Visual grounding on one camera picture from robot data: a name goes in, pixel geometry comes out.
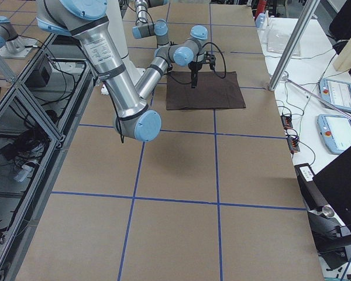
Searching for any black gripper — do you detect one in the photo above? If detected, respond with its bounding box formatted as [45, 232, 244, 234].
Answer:
[188, 61, 203, 88]

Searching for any dark brown t-shirt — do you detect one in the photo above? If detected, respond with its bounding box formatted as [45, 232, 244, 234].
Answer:
[166, 71, 246, 110]

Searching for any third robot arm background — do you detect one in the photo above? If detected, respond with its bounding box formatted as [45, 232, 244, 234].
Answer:
[0, 16, 38, 59]

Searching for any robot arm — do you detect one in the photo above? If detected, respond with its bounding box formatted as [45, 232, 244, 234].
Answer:
[36, 1, 208, 142]
[132, 0, 170, 48]

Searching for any clear plastic bag with parts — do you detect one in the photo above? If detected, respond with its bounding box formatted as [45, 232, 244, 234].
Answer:
[257, 18, 298, 58]

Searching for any red cylinder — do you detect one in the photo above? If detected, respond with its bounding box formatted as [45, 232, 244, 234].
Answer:
[254, 0, 267, 19]

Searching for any orange connector board far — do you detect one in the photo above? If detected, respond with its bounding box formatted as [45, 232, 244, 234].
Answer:
[280, 115, 294, 130]

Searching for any orange connector board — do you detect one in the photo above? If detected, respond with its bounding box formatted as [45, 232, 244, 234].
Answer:
[280, 115, 294, 130]
[286, 135, 300, 154]

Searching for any orange connector board near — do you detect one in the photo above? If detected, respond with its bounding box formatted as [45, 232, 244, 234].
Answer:
[286, 135, 300, 154]

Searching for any far teach pendant tablet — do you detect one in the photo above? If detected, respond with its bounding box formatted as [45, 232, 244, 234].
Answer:
[319, 78, 351, 113]

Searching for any teach pendant tablet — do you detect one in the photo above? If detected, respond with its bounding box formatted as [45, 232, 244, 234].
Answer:
[316, 114, 351, 155]
[319, 78, 351, 113]

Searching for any near teach pendant tablet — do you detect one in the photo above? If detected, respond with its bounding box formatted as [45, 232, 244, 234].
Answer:
[316, 114, 351, 155]

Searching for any black box with label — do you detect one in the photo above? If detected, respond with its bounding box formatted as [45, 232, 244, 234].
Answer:
[294, 163, 328, 210]

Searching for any black monitor on stand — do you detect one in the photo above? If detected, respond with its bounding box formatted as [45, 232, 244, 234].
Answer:
[307, 143, 351, 270]

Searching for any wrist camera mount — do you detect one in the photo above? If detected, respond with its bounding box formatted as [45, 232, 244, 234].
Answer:
[202, 51, 216, 71]

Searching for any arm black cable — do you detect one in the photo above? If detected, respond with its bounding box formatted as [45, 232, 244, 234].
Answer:
[166, 42, 228, 88]

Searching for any aluminium frame post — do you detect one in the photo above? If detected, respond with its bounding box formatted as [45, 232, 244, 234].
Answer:
[269, 0, 320, 91]

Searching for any aluminium frame rack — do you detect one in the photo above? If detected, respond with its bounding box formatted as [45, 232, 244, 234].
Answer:
[0, 35, 95, 280]

